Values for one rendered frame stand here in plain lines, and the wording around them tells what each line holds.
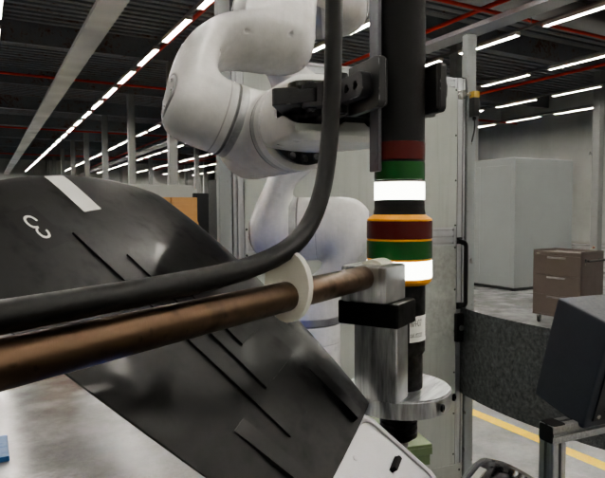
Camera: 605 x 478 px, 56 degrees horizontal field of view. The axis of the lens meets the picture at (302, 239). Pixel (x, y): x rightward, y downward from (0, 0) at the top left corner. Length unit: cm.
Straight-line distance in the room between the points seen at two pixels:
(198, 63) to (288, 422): 38
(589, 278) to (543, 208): 356
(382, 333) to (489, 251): 1019
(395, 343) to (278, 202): 69
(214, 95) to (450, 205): 218
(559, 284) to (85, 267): 715
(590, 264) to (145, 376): 715
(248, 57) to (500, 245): 979
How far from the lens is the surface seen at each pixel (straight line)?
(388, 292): 34
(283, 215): 103
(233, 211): 220
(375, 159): 38
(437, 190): 263
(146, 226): 36
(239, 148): 57
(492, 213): 1047
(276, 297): 25
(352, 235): 102
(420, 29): 39
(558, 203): 1103
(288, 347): 34
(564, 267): 731
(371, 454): 35
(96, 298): 18
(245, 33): 65
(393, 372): 36
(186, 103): 56
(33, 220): 31
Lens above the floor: 141
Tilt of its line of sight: 3 degrees down
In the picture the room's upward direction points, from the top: straight up
